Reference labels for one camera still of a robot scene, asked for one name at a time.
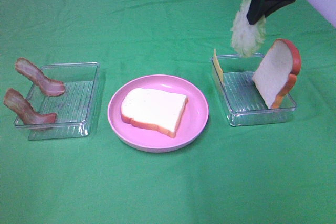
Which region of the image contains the toast slice in right tray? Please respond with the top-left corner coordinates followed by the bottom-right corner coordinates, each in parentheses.
top-left (252, 39), bottom-right (302, 109)

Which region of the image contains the pink round plate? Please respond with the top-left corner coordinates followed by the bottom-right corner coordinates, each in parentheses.
top-left (107, 74), bottom-right (209, 153)

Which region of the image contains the clear left plastic tray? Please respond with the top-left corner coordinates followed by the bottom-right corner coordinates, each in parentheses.
top-left (14, 62), bottom-right (102, 141)

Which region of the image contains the yellow cheese slice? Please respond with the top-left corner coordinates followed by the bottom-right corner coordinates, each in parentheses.
top-left (213, 48), bottom-right (224, 85)

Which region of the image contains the bacon strip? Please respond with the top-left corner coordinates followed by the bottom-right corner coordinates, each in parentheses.
top-left (4, 88), bottom-right (57, 125)
top-left (15, 58), bottom-right (66, 97)

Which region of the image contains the green tablecloth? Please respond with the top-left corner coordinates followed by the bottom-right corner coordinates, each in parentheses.
top-left (1, 0), bottom-right (335, 223)

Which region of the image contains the clear right plastic tray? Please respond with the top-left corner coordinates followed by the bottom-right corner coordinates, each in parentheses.
top-left (211, 53), bottom-right (297, 126)

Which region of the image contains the green lettuce leaf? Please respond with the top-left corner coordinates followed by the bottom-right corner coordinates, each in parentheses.
top-left (231, 0), bottom-right (266, 58)

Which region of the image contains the white toast bread slice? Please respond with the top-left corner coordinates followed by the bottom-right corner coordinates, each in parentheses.
top-left (121, 88), bottom-right (188, 138)

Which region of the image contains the clear plastic tray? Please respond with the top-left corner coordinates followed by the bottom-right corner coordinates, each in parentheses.
top-left (211, 53), bottom-right (297, 126)
top-left (14, 62), bottom-right (102, 141)

